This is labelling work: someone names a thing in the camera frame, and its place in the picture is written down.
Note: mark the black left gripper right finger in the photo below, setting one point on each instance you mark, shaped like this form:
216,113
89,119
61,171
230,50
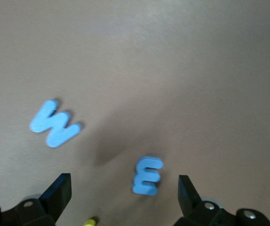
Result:
186,195

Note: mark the blue foam letter E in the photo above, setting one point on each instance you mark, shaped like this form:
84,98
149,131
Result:
145,181

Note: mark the yellow foam uppercase letter H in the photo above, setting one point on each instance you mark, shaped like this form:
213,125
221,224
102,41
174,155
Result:
90,222

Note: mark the blue foam letter W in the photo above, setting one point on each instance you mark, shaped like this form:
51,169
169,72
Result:
55,131

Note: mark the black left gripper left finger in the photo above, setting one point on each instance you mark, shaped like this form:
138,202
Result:
55,195

